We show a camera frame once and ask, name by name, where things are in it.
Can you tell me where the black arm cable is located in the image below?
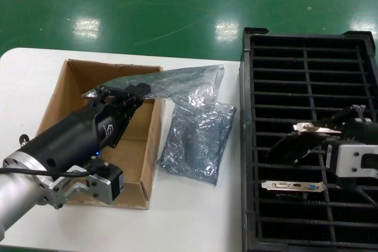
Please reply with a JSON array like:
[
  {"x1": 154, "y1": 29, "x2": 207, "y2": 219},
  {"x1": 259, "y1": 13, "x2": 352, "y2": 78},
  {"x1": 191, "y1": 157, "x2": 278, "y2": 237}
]
[
  {"x1": 351, "y1": 185, "x2": 378, "y2": 210},
  {"x1": 0, "y1": 165, "x2": 100, "y2": 176}
]

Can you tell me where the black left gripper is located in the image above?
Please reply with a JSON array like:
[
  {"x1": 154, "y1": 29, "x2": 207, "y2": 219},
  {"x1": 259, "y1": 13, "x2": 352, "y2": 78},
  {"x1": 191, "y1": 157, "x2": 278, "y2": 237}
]
[{"x1": 21, "y1": 82, "x2": 153, "y2": 174}]

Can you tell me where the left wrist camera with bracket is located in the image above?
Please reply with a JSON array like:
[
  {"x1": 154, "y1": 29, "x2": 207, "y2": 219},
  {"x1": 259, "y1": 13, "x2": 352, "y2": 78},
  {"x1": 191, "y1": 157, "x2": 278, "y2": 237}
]
[{"x1": 41, "y1": 157, "x2": 126, "y2": 210}]

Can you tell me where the crumpled silvery antistatic bag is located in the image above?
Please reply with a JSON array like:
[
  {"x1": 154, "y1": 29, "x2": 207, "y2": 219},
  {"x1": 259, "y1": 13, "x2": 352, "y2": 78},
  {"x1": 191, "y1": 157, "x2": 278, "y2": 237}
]
[{"x1": 156, "y1": 100, "x2": 238, "y2": 188}]

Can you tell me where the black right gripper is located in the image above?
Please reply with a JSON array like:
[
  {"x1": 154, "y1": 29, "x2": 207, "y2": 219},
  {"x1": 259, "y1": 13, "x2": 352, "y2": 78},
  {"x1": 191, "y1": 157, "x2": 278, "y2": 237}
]
[{"x1": 324, "y1": 104, "x2": 378, "y2": 146}]

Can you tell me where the black slotted container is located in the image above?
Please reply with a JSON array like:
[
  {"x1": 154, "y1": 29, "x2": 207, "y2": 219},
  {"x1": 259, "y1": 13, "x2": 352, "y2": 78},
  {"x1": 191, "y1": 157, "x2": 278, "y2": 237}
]
[{"x1": 239, "y1": 27, "x2": 378, "y2": 252}]

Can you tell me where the open brown cardboard box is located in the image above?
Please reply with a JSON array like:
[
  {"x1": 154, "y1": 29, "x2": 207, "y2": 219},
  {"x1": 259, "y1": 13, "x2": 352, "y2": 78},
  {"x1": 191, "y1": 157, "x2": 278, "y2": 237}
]
[{"x1": 35, "y1": 58, "x2": 168, "y2": 211}]

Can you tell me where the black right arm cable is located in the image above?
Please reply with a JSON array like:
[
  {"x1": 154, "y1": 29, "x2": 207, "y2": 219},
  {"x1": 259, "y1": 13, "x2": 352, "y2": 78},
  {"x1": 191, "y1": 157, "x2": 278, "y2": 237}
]
[{"x1": 351, "y1": 185, "x2": 378, "y2": 210}]

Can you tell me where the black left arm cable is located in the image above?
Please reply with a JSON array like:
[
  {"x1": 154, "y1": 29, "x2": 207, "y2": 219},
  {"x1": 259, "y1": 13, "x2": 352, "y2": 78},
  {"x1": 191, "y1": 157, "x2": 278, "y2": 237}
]
[{"x1": 0, "y1": 165, "x2": 100, "y2": 176}]

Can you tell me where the translucent grey antistatic bag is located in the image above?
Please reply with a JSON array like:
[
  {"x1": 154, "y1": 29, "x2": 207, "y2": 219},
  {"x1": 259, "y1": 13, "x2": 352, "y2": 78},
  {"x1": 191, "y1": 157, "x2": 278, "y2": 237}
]
[{"x1": 81, "y1": 63, "x2": 227, "y2": 109}]

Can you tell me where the graphics card with metal bracket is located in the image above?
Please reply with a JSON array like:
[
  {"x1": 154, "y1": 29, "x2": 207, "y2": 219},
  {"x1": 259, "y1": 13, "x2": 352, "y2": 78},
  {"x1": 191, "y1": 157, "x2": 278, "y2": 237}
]
[
  {"x1": 263, "y1": 121, "x2": 344, "y2": 165},
  {"x1": 261, "y1": 179, "x2": 327, "y2": 202}
]

